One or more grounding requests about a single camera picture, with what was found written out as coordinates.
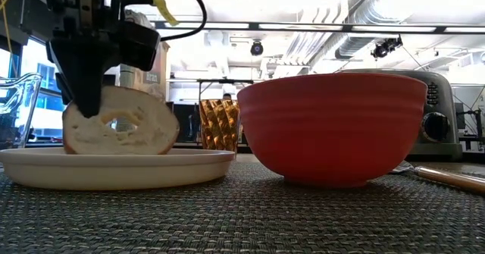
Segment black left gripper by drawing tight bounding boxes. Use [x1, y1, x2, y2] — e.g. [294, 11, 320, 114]
[41, 0, 127, 119]

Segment bagel half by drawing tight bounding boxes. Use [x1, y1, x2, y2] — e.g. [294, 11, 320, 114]
[62, 86, 181, 155]

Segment yellow bran cereal box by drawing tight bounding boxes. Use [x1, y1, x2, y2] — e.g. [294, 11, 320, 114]
[114, 9, 171, 133]

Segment wooden-handled metal spoon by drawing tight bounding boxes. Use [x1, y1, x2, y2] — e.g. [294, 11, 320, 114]
[390, 160, 485, 195]

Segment large window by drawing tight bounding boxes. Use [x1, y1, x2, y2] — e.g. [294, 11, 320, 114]
[0, 37, 89, 142]

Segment clear plastic container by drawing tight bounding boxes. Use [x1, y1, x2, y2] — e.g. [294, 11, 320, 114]
[0, 71, 43, 151]

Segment cream plate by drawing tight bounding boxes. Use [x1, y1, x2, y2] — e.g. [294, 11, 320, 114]
[0, 146, 236, 192]

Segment amber faceted glass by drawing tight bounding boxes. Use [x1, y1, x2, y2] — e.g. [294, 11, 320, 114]
[199, 99, 241, 155]

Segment grey woven placemat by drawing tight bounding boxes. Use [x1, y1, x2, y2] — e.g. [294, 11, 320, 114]
[0, 153, 485, 254]

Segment black overhead light bar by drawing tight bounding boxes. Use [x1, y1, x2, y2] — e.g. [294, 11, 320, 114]
[151, 18, 485, 36]

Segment red bowl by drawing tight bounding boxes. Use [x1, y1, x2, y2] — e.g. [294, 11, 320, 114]
[236, 73, 429, 189]

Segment black ceiling track lamp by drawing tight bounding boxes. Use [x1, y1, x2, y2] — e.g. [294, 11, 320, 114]
[370, 36, 404, 60]

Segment silver four-slot toaster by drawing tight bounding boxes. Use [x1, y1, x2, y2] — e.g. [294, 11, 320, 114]
[338, 68, 464, 161]

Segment black equipment stand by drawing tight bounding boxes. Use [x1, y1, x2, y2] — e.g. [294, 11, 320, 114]
[455, 108, 485, 152]

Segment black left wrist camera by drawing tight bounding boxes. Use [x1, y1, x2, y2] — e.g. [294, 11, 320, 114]
[120, 20, 162, 74]

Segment yellow cable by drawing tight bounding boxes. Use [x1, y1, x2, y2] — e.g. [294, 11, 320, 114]
[0, 0, 20, 77]

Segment yellow cable tag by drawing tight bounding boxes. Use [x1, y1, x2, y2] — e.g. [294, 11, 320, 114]
[152, 0, 180, 27]

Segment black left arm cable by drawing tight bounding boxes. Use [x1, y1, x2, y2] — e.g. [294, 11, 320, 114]
[158, 0, 208, 42]

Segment black background workstation frame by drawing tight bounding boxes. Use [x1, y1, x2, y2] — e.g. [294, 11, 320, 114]
[196, 78, 255, 100]

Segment black overhead camera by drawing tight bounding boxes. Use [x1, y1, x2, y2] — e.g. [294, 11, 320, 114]
[249, 40, 264, 57]

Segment silver ventilation duct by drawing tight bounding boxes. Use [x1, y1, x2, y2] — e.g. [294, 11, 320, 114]
[308, 0, 416, 61]

